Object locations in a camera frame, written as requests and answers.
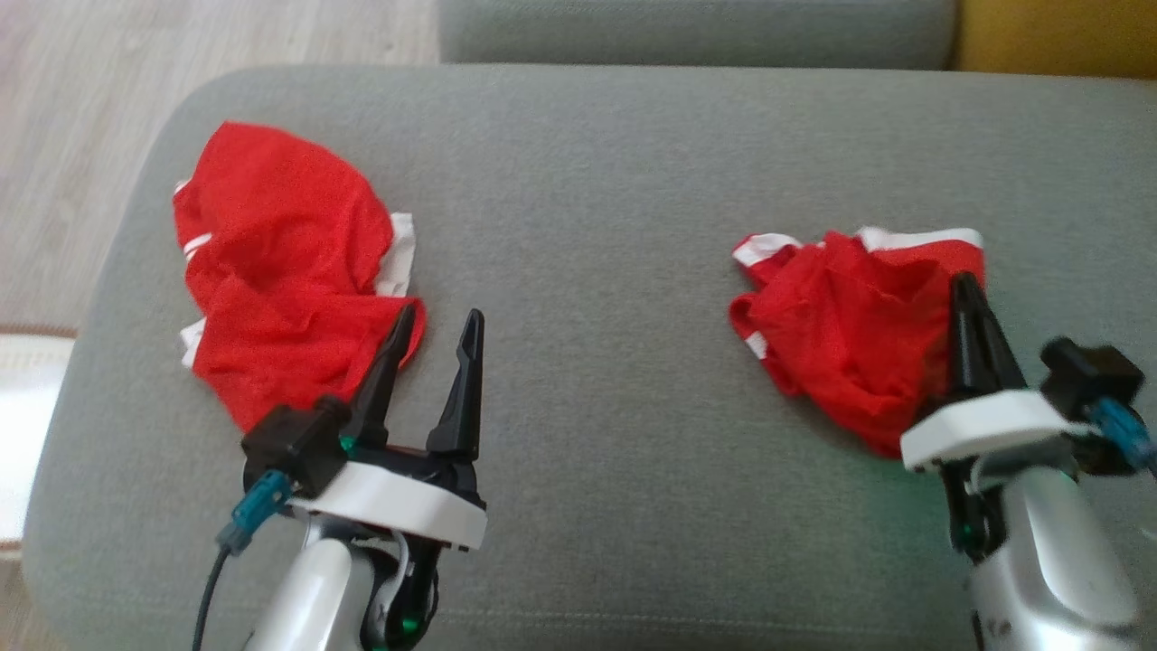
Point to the red jersey with white trim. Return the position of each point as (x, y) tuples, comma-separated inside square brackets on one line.
[(271, 235)]

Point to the yellow cushion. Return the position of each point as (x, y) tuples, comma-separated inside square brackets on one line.
[(1058, 36)]

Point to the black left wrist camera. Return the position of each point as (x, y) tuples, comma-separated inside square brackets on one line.
[(294, 443)]

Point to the grey sofa seat cushion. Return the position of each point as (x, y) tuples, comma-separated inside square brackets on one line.
[(615, 452)]

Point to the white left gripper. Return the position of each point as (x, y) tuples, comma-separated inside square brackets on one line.
[(398, 502)]

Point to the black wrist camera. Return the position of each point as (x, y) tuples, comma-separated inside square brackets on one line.
[(1089, 371), (294, 443)]

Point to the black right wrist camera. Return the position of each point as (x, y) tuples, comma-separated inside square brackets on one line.
[(1089, 371)]

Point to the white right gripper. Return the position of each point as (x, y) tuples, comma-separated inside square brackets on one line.
[(985, 425)]

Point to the grey sofa back cushion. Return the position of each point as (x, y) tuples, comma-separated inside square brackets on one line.
[(696, 32)]

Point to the red basketball shorts number 23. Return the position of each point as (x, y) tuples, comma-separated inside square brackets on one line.
[(850, 334)]

